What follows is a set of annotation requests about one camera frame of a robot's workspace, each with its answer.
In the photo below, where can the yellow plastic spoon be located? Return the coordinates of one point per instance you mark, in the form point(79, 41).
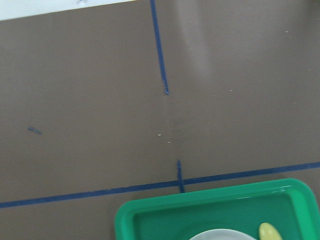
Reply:
point(266, 231)

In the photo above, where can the white round plate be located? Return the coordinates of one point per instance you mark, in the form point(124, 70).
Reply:
point(222, 234)

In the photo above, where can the green plastic tray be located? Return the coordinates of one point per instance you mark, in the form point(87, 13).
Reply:
point(287, 204)

